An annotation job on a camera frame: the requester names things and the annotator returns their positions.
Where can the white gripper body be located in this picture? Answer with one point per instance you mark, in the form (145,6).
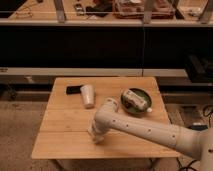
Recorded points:
(97,132)

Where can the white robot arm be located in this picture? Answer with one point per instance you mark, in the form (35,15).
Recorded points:
(192,143)

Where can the wooden table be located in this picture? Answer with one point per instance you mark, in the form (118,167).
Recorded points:
(63,132)

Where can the white foam cup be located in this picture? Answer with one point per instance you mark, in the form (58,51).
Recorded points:
(88,96)

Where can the dark green bowl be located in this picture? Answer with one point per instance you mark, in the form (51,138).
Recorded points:
(128,107)

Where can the black rectangular block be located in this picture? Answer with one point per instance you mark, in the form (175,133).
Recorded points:
(73,90)

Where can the blue foot pedal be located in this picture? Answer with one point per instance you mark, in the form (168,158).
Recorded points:
(198,127)

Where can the dark box on right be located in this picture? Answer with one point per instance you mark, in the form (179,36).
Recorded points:
(199,70)

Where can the long workbench shelf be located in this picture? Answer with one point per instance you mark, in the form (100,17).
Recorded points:
(107,13)

